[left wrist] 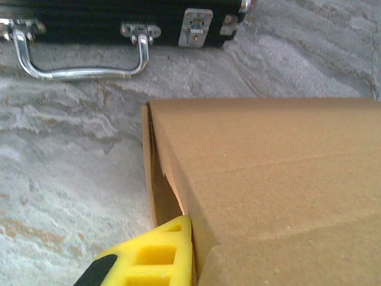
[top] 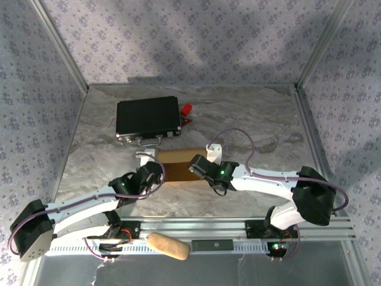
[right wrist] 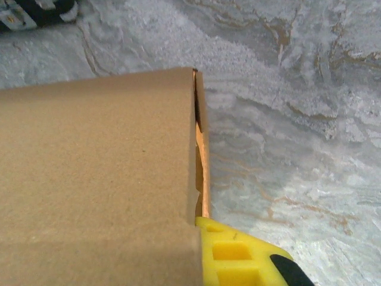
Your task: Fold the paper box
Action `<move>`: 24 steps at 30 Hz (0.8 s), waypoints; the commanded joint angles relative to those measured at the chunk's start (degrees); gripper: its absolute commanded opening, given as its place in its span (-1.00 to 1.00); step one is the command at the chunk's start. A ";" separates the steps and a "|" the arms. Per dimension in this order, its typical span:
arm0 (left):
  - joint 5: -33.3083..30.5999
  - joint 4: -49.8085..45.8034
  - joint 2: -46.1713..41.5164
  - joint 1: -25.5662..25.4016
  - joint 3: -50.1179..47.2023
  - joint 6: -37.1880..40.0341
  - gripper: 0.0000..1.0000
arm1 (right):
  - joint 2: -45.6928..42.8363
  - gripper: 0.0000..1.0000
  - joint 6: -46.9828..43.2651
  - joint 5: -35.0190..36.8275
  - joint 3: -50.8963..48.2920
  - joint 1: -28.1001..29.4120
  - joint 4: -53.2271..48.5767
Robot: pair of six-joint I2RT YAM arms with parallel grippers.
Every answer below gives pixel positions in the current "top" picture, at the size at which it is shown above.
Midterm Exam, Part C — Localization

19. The black bar on rail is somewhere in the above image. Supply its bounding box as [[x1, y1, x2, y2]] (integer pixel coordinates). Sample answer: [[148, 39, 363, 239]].
[[191, 239, 235, 251]]

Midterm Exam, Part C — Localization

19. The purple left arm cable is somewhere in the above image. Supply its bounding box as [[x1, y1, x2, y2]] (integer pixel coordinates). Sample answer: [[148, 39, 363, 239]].
[[7, 162, 166, 263]]

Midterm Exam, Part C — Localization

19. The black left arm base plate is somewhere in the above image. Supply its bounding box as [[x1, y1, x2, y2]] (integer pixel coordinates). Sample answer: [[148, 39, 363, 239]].
[[86, 220, 141, 240]]

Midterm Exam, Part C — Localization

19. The black case with metal handle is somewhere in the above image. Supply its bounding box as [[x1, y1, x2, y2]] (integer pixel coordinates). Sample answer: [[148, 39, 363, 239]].
[[115, 95, 183, 147]]

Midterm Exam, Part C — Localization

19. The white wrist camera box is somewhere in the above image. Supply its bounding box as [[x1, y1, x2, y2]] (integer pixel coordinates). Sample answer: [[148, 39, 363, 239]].
[[205, 143, 223, 164], [135, 148, 157, 167]]

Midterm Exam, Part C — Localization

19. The white slotted cable duct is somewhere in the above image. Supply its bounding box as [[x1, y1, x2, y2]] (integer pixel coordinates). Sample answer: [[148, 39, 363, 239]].
[[43, 241, 276, 256]]

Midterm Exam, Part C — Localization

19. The brown cardboard paper box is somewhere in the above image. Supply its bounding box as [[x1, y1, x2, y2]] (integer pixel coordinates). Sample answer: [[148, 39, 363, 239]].
[[156, 148, 209, 183]]

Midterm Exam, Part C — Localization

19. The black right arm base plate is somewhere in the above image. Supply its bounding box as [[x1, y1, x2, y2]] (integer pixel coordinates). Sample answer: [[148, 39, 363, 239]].
[[244, 219, 299, 240]]

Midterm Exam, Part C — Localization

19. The white torn tape strip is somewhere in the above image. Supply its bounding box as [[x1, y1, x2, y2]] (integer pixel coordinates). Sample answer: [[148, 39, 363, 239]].
[[88, 262, 104, 286]]

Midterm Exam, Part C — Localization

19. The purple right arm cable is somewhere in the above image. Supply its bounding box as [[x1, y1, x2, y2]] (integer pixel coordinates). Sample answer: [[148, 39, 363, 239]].
[[210, 128, 349, 263]]

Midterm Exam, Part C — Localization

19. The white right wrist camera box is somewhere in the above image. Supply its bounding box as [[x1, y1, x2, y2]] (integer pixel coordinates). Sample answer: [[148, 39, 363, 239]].
[[205, 143, 223, 164]]

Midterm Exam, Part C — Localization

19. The black right controller board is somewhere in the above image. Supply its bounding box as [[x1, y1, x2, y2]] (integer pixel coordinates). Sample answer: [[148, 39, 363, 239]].
[[266, 241, 288, 259]]

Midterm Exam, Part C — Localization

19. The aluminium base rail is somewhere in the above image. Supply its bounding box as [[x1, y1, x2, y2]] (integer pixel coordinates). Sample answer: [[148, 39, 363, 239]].
[[31, 216, 357, 242]]

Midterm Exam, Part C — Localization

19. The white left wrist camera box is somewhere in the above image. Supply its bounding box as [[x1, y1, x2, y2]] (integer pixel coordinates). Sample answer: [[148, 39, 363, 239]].
[[135, 148, 157, 167]]

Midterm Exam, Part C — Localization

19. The aluminium corner post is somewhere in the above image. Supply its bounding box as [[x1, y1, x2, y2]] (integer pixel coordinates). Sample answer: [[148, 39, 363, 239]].
[[29, 0, 90, 91], [296, 0, 355, 90]]

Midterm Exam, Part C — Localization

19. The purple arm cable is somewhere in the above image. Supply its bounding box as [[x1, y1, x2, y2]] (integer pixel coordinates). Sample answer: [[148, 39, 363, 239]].
[[210, 128, 349, 263], [7, 162, 166, 263]]

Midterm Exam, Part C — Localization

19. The aluminium table side rail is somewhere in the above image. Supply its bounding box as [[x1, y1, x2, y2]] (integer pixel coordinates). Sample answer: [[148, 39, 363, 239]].
[[293, 85, 348, 217]]

